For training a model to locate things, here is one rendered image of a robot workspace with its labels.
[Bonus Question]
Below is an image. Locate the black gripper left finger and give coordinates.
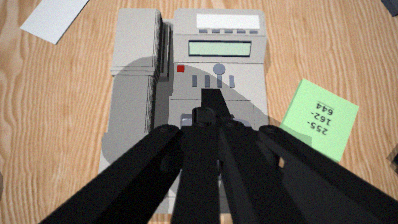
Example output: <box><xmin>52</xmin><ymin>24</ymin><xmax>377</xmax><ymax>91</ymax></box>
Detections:
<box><xmin>38</xmin><ymin>88</ymin><xmax>221</xmax><ymax>224</ymax></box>

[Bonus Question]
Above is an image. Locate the light green sticky note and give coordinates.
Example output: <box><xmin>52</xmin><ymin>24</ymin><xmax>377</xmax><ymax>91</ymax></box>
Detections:
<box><xmin>279</xmin><ymin>79</ymin><xmax>359</xmax><ymax>162</ymax></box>

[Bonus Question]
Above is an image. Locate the grey telephone handset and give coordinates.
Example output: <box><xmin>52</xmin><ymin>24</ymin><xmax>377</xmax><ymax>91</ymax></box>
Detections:
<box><xmin>98</xmin><ymin>8</ymin><xmax>165</xmax><ymax>174</ymax></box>

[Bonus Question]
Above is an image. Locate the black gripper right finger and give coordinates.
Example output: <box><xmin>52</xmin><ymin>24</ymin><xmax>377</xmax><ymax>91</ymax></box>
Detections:
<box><xmin>211</xmin><ymin>89</ymin><xmax>398</xmax><ymax>224</ymax></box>

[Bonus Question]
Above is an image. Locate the white rectangular sheet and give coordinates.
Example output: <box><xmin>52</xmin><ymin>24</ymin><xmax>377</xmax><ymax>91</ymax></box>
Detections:
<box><xmin>20</xmin><ymin>0</ymin><xmax>89</xmax><ymax>44</ymax></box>

